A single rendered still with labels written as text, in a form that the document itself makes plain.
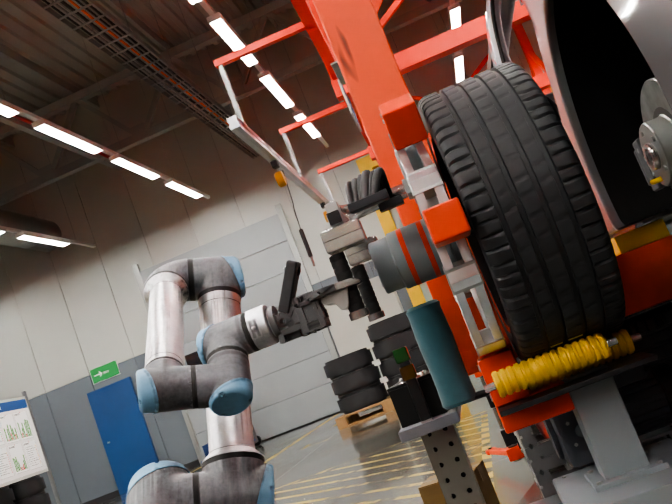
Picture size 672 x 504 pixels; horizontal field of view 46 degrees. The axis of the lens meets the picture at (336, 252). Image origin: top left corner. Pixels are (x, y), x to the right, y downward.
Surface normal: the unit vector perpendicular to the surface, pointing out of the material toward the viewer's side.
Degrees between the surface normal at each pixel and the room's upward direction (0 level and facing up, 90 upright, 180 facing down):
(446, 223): 90
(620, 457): 90
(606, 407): 90
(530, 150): 78
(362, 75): 90
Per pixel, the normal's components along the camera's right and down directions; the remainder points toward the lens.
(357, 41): -0.16, -0.09
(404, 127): 0.07, 0.46
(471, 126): -0.32, -0.55
